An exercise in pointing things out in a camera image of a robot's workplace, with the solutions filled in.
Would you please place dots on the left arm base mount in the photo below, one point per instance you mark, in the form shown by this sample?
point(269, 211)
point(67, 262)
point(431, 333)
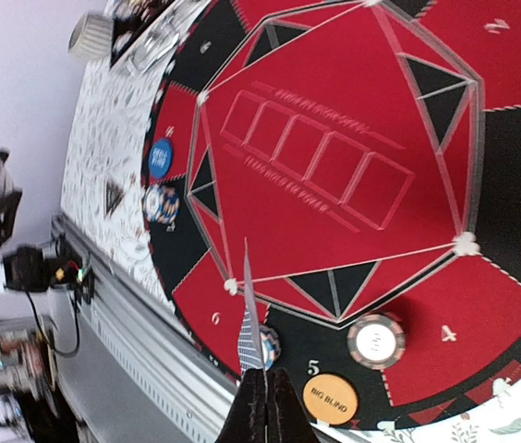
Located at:
point(54, 264)

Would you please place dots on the aluminium front rail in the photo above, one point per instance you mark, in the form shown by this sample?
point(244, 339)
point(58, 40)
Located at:
point(137, 376)

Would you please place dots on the striped grey cup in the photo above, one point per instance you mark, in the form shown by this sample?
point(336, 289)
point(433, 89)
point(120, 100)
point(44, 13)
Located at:
point(91, 39)

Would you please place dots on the round red black poker mat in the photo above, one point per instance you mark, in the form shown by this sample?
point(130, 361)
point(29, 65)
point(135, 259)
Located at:
point(371, 157)

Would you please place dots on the orange big blind button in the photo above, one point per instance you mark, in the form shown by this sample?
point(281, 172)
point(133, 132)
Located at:
point(331, 399)

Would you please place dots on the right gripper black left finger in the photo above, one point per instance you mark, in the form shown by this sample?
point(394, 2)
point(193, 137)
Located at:
point(246, 420)

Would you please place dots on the blue small blind button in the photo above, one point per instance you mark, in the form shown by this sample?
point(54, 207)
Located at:
point(161, 158)

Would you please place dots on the aluminium poker chip case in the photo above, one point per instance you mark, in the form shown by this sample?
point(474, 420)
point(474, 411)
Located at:
point(145, 32)

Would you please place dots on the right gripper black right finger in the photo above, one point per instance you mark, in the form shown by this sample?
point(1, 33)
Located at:
point(286, 420)

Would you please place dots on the black triangular card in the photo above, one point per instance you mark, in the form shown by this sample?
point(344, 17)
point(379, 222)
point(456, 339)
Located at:
point(113, 196)

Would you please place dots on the red poker chip stack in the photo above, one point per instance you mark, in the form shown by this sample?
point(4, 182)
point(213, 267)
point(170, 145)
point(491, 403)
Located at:
point(376, 341)

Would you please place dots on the single blue playing card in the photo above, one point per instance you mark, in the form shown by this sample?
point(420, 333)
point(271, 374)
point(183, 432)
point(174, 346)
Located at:
point(249, 344)

